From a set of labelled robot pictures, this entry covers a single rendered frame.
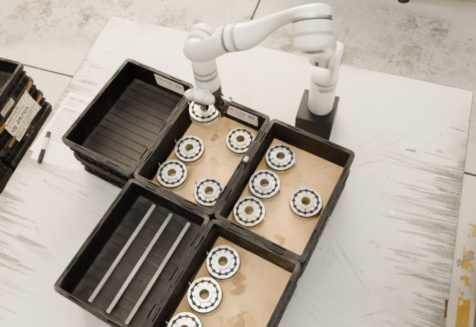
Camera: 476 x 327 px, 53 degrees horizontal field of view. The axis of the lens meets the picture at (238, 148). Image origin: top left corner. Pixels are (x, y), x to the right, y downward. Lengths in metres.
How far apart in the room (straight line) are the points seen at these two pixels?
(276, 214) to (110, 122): 0.70
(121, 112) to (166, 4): 1.66
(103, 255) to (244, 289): 0.46
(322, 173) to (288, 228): 0.23
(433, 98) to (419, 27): 1.28
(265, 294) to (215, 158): 0.49
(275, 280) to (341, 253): 0.28
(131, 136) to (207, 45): 0.63
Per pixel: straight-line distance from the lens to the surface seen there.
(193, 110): 1.53
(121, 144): 1.74
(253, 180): 1.56
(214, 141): 1.67
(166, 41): 2.17
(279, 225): 1.53
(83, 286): 1.58
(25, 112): 2.56
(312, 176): 1.60
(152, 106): 1.80
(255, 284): 1.47
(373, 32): 3.16
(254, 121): 1.64
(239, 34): 1.19
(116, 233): 1.60
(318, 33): 1.10
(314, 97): 1.68
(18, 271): 1.83
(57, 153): 1.97
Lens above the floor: 2.26
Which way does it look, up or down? 60 degrees down
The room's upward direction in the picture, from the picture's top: 7 degrees counter-clockwise
